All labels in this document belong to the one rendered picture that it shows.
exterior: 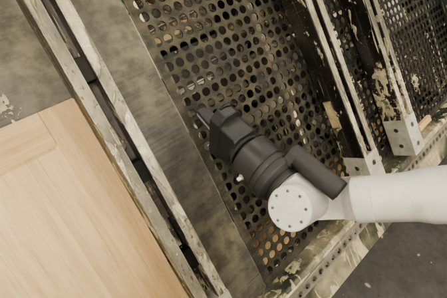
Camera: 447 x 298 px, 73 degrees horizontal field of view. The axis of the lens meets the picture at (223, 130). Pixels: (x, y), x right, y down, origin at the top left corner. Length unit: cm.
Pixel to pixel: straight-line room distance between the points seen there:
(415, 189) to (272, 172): 19
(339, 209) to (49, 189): 46
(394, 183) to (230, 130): 25
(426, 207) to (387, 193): 4
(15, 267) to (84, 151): 19
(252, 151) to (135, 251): 28
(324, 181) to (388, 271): 150
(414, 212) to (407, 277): 153
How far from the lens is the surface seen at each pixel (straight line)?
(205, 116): 58
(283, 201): 45
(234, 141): 50
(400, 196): 45
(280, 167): 48
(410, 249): 206
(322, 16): 83
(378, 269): 193
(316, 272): 82
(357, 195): 45
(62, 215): 57
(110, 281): 61
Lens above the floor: 164
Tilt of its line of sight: 45 degrees down
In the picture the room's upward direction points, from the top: straight up
